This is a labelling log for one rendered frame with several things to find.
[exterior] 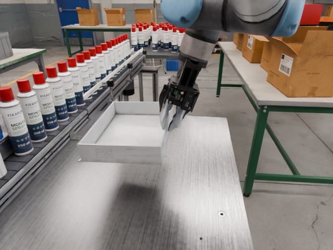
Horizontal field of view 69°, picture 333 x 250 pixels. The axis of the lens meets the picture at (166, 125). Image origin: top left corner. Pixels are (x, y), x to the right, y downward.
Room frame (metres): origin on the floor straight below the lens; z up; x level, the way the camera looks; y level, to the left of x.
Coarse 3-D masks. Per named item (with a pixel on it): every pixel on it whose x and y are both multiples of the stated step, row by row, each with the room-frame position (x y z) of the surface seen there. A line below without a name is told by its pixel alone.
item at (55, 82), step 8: (48, 72) 0.83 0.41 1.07; (56, 72) 0.84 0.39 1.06; (48, 80) 0.82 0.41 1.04; (56, 80) 0.83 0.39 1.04; (56, 88) 0.82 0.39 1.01; (56, 96) 0.82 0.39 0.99; (56, 104) 0.82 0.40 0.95; (64, 104) 0.84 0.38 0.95; (56, 112) 0.82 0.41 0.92; (64, 112) 0.83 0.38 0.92; (64, 120) 0.82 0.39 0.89
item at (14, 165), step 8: (80, 112) 0.91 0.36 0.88; (72, 120) 0.84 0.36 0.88; (48, 136) 0.71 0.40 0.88; (32, 144) 0.66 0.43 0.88; (40, 144) 0.66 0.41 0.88; (32, 152) 0.62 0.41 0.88; (8, 160) 0.57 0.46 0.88; (16, 160) 0.57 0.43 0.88; (24, 160) 0.57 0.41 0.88; (8, 168) 0.54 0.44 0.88; (16, 168) 0.54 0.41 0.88; (8, 176) 0.50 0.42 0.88; (0, 184) 0.47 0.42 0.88
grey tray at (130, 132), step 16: (112, 112) 0.72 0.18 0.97; (128, 112) 0.74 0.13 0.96; (144, 112) 0.74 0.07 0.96; (96, 128) 0.59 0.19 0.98; (112, 128) 0.65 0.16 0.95; (128, 128) 0.64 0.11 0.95; (144, 128) 0.64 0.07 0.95; (160, 128) 0.63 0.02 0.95; (80, 144) 0.48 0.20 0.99; (96, 144) 0.48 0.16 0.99; (112, 144) 0.48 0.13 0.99; (128, 144) 0.55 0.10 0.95; (144, 144) 0.55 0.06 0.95; (160, 144) 0.47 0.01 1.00; (96, 160) 0.48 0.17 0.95; (112, 160) 0.48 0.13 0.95; (128, 160) 0.47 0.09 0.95; (144, 160) 0.47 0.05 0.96; (160, 160) 0.46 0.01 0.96
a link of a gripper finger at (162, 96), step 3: (165, 84) 0.60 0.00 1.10; (165, 87) 0.59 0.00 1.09; (162, 90) 0.59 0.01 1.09; (165, 90) 0.59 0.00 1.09; (162, 93) 0.59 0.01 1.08; (165, 93) 0.59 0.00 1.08; (162, 96) 0.59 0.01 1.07; (165, 96) 0.59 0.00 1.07; (159, 99) 0.59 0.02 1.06; (162, 99) 0.59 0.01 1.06; (159, 102) 0.59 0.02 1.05; (162, 102) 0.59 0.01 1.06; (162, 105) 0.59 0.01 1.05
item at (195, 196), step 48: (192, 144) 0.74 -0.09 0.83; (48, 192) 0.50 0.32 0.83; (96, 192) 0.50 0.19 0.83; (144, 192) 0.50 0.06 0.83; (192, 192) 0.50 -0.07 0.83; (240, 192) 0.50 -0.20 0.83; (0, 240) 0.35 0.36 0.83; (48, 240) 0.35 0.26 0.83; (96, 240) 0.35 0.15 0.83; (144, 240) 0.35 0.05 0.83; (192, 240) 0.35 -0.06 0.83; (240, 240) 0.35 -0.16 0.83
